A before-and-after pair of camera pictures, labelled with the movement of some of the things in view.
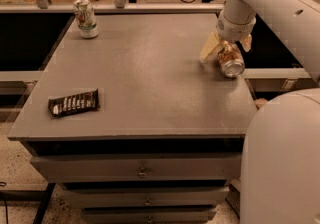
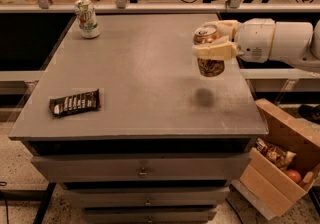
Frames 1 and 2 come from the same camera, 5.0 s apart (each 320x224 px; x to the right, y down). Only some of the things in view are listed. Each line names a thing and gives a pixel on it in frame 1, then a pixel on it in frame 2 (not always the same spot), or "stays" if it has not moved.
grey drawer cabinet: x=165 y=144 stays
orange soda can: x=231 y=59 → x=208 y=67
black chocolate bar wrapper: x=88 y=101 stays
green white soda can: x=86 y=20 stays
